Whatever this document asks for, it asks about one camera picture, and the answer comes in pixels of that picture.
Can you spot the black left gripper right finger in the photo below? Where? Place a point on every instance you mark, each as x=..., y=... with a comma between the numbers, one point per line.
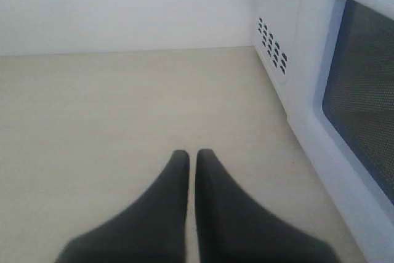
x=233, y=227

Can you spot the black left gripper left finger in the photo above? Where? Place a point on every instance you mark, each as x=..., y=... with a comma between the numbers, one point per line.
x=151, y=229

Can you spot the white microwave door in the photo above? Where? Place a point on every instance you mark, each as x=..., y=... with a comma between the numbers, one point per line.
x=342, y=112

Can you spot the white microwave oven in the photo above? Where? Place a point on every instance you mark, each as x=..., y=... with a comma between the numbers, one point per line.
x=275, y=40

